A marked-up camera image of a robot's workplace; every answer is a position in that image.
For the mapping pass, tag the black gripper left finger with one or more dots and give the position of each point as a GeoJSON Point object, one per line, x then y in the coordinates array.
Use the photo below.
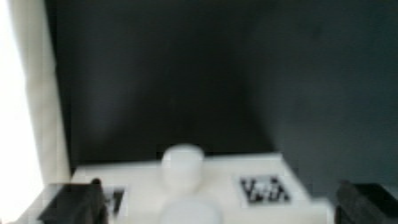
{"type": "Point", "coordinates": [78, 205]}

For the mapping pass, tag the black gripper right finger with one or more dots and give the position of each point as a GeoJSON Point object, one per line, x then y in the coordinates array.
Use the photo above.
{"type": "Point", "coordinates": [367, 204]}

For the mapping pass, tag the white drawer box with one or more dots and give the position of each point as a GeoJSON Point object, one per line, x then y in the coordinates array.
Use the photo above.
{"type": "Point", "coordinates": [198, 189]}

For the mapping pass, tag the white obstacle wall fence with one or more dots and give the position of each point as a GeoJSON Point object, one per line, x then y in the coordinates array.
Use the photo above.
{"type": "Point", "coordinates": [33, 142]}

